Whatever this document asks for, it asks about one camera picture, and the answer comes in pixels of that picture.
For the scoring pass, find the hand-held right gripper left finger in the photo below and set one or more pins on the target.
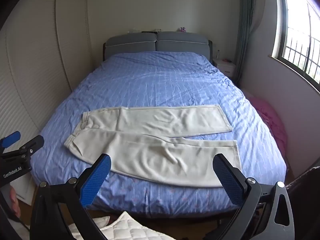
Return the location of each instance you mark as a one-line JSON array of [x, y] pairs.
[[96, 177]]

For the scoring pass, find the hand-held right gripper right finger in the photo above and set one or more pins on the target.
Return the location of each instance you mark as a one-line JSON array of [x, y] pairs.
[[228, 177]]

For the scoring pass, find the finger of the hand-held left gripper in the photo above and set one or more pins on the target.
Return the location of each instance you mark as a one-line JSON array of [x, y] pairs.
[[10, 138], [33, 143]]

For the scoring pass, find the cream pants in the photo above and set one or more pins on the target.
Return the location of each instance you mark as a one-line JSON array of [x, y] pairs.
[[150, 152]]

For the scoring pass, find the person's left hand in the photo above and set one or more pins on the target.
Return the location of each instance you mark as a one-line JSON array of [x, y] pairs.
[[14, 200]]

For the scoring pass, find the white quilted cloth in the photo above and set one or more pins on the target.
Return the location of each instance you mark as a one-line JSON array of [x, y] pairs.
[[130, 227]]

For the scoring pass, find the pink blanket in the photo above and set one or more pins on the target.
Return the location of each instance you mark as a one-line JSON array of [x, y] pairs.
[[272, 120]]

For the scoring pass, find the dark leather object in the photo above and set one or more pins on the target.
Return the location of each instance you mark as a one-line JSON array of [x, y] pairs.
[[306, 200]]

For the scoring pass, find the white louvred wardrobe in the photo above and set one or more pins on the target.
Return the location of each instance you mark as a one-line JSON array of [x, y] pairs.
[[45, 55]]

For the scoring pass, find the white nightstand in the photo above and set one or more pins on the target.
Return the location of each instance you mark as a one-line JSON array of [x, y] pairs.
[[226, 67]]

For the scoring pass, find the grey-green curtain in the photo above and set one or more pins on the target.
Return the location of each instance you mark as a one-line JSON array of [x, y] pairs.
[[245, 30]]

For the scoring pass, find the grey padded headboard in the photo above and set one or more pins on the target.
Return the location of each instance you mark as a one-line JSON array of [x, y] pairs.
[[160, 42]]

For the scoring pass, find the flat dark object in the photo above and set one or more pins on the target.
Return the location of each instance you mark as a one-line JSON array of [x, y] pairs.
[[148, 32]]

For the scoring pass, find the small purple toy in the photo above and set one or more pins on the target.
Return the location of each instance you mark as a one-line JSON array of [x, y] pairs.
[[183, 29]]

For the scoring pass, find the barred window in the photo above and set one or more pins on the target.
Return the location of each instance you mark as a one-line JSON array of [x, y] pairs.
[[297, 35]]

